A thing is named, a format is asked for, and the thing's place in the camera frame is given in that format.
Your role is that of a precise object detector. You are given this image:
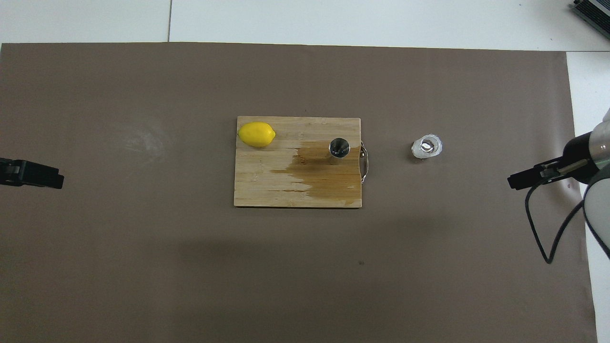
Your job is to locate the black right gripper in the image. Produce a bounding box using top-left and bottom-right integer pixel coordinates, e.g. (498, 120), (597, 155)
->
(508, 132), (599, 190)

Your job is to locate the small clear plastic cup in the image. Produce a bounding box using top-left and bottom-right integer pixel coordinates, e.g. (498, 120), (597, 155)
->
(411, 134), (443, 160)

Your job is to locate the steel double jigger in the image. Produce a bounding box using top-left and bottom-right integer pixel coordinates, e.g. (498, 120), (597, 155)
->
(328, 138), (351, 166)

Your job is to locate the brown paper table mat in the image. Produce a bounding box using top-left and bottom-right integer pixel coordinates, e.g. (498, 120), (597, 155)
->
(0, 42), (599, 343)

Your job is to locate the dark ribbed metal device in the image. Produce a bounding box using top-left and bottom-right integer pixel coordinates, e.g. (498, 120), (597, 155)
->
(573, 0), (610, 40)

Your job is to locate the yellow lemon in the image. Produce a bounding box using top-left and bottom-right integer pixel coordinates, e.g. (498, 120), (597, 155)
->
(238, 122), (276, 148)

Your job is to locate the wooden cutting board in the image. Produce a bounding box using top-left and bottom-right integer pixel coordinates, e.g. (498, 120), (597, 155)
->
(234, 116), (363, 209)

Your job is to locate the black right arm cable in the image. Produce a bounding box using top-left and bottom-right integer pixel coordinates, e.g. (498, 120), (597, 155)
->
(524, 160), (591, 264)

